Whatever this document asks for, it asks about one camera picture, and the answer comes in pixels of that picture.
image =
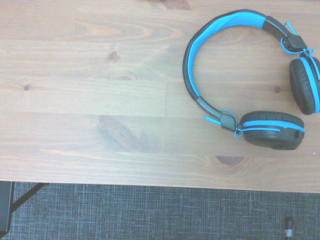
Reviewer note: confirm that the black tripod leg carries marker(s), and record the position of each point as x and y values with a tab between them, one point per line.
289	228

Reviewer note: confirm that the black and blue headphone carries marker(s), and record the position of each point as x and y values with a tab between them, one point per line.
191	65

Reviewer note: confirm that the black table leg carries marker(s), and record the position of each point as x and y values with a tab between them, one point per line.
5	205

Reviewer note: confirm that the black diagonal table brace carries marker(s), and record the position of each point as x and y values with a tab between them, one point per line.
27	195

